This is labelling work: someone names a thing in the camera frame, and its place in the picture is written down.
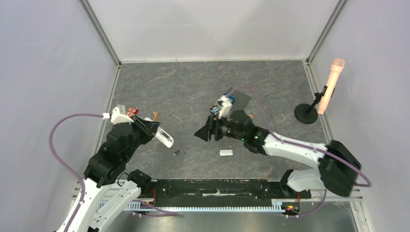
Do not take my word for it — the white remote control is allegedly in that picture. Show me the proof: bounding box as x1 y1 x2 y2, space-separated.
144 117 174 148

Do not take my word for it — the white battery cover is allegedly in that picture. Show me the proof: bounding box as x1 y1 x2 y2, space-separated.
219 149 234 156

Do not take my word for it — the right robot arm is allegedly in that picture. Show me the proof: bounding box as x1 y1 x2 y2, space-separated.
194 110 361 197

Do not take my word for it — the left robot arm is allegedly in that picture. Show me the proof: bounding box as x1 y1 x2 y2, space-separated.
58 113 160 232

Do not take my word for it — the large wooden block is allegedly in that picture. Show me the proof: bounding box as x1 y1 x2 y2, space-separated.
152 111 159 121

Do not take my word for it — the red owl toy block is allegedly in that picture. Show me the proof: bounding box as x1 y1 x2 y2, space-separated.
126 107 138 117

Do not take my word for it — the grey lego baseplate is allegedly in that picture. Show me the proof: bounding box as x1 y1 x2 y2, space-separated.
226 87 251 112

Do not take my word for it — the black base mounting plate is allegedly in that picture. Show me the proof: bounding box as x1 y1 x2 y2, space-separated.
140 179 311 207

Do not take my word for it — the black microphone stand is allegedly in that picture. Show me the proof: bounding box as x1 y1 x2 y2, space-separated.
294 86 336 124

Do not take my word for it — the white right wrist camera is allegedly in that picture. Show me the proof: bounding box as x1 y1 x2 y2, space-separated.
217 96 233 119

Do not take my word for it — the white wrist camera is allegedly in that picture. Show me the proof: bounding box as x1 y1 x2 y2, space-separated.
217 96 233 119
102 104 134 125

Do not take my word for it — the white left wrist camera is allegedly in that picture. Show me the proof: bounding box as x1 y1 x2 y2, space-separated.
102 104 134 125

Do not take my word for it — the white cable duct strip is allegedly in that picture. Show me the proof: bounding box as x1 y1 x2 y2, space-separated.
123 201 286 213

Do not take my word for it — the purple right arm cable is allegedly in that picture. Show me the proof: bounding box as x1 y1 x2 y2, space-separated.
234 86 372 218

